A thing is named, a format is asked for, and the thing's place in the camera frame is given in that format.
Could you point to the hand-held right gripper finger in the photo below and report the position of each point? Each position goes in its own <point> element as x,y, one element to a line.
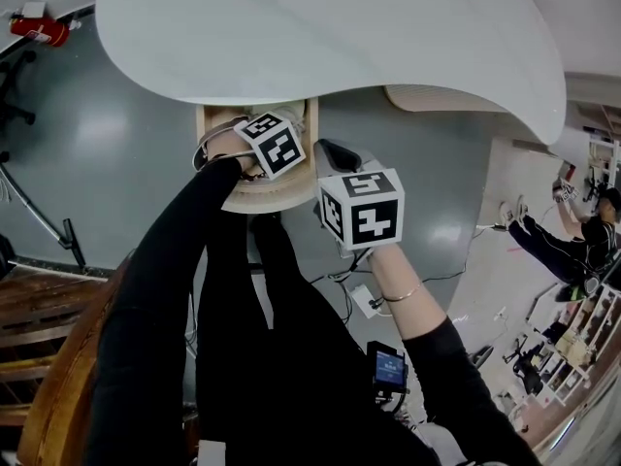
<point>320,163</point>
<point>371,163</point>

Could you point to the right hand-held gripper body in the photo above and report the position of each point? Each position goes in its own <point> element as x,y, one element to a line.
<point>369,221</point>

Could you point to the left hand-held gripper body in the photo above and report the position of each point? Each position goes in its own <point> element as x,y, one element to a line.
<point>276,148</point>

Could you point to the white hair dryer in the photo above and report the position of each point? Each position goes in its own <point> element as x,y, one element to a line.
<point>291,114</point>

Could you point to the cream large drawer wooden inside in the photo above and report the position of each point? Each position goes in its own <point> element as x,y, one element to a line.
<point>271,197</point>

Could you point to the person's right forearm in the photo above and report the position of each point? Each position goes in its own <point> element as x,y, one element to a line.
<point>402,279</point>

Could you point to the person's left forearm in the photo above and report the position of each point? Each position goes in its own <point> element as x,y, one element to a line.
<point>194,221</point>

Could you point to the white adapter box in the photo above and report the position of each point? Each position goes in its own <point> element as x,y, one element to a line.
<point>366,301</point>

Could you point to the white curved desk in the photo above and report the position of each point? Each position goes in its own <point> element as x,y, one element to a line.
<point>315,32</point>

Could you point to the person's right leg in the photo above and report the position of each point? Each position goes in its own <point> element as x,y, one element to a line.
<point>315,357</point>

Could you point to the person's leg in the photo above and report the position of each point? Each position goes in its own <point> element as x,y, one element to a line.
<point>315,357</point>
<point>228,357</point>

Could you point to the black folded stand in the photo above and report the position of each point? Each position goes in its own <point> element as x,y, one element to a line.
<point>480,357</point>

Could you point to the person's left leg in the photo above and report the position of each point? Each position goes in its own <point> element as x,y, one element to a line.
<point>228,357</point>

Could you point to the small black swivel chair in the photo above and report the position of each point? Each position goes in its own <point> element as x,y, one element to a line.
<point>526,372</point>

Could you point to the white shelf rack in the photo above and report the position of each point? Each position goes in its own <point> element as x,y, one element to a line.
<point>577,347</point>

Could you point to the grey metal pole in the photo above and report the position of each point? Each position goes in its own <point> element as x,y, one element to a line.
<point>43,221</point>

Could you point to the black office chair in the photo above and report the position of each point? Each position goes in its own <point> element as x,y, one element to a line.
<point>14,109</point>

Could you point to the red fire extinguisher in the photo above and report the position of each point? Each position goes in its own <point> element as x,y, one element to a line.
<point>39,29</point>

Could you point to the black duffel bag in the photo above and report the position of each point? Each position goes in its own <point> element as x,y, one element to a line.
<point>5,255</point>

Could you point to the wooden stair railing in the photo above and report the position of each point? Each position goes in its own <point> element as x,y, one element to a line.
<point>58,357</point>

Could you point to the white wall box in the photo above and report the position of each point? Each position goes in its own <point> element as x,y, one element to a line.
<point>34,9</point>

